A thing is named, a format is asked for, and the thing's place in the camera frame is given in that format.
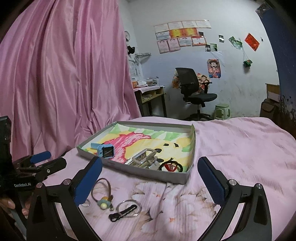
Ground dark blue starry cloth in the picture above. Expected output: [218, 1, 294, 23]
[256, 1, 295, 137]

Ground colourful bear drawing paper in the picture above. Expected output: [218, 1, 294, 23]
[80, 123, 195, 172]

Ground green plastic stool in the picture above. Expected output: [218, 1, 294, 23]
[214, 103, 231, 120]

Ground certificates on wall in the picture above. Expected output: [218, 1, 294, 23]
[154, 19, 211, 54]

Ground silver bangle ring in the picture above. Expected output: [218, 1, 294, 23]
[115, 199, 143, 218]

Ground black ribbon hair clip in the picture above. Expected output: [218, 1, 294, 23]
[108, 204, 137, 222]

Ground grey shallow cardboard box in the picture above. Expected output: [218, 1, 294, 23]
[77, 121, 196, 184]

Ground pink bed sheet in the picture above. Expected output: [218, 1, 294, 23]
[82, 118, 295, 240]

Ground cardboard box by wall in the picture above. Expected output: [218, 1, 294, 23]
[260, 83, 280, 123]

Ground cartoon children poster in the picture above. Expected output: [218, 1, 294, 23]
[197, 73, 211, 93]

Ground person's left hand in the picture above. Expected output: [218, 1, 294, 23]
[0, 196, 32, 218]

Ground black office chair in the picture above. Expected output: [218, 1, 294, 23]
[176, 67, 218, 121]

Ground blue kids smartwatch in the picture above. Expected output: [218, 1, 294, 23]
[90, 143, 115, 159]

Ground pink satin curtain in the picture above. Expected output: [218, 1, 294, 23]
[1, 1, 140, 160]

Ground red paper on wall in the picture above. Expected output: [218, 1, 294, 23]
[244, 33, 260, 51]

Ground green hanging ornament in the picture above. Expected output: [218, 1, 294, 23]
[243, 59, 252, 68]

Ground wooden desk with shelf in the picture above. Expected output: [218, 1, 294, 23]
[134, 85, 168, 118]

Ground anime character poster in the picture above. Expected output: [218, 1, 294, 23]
[207, 59, 221, 78]

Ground black fabric hair tie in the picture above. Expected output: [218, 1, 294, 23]
[158, 158, 184, 173]

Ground brown hair tie with beads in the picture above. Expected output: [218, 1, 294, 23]
[90, 177, 115, 212]

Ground grey claw hair clip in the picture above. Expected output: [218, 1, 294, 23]
[125, 149, 164, 170]

